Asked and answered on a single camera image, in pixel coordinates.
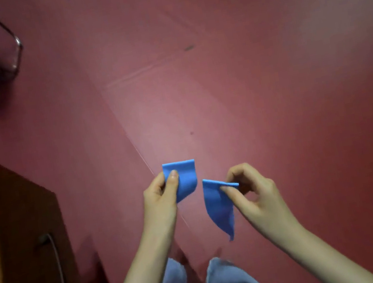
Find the person's left hand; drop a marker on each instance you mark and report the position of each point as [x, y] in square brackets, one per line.
[161, 212]

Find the person's right hand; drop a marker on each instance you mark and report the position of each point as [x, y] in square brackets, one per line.
[267, 211]

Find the blue resistance band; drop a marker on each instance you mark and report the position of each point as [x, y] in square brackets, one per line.
[220, 209]

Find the wooden drawer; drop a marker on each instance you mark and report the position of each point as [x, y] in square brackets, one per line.
[15, 231]

